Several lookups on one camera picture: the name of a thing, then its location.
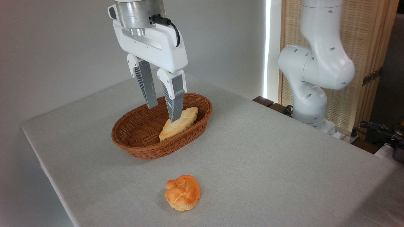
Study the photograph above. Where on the light grey tablecloth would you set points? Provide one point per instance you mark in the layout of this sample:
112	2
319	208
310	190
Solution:
268	164

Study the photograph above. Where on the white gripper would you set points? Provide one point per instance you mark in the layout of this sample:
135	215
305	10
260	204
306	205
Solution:
164	50

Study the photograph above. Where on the dark wooden block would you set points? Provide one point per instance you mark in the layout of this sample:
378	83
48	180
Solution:
262	101
277	108

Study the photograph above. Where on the white power strip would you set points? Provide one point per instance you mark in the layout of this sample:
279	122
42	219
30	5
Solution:
347	137

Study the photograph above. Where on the brown wicker oval basket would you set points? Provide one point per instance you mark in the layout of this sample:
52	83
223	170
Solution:
148	151

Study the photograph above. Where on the wooden bamboo folding screen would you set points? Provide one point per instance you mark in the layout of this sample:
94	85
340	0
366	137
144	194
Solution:
363	37

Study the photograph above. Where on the black screen hinge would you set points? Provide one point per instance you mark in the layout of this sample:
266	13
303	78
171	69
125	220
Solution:
372	76

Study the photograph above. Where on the long pale braided bread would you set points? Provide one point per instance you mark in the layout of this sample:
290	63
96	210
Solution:
176	126

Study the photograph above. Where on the round orange bread bun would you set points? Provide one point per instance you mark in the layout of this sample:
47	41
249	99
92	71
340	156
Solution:
183	193

